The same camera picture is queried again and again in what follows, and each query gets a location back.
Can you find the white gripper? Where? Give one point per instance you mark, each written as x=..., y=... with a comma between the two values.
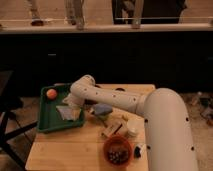
x=73, y=101

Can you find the grey towel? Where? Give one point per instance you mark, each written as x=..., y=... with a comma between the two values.
x=67, y=113

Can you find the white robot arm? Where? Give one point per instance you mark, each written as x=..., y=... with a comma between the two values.
x=167, y=126

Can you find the orange ball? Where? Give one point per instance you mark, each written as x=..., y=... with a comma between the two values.
x=51, y=94

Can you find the blue sponge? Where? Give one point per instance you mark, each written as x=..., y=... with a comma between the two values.
x=101, y=109

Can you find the green plastic tray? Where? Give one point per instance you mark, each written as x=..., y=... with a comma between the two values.
x=49, y=118

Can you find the wooden block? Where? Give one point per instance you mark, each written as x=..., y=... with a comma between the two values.
x=112, y=129

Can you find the black chair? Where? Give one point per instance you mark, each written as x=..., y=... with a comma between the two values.
x=8, y=114

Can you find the orange bowl with beads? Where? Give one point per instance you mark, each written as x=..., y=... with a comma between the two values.
x=118, y=151

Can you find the dark red dish on counter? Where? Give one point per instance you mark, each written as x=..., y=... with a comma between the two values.
x=37, y=23

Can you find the white handled brush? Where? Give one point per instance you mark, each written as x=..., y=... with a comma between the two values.
x=139, y=150

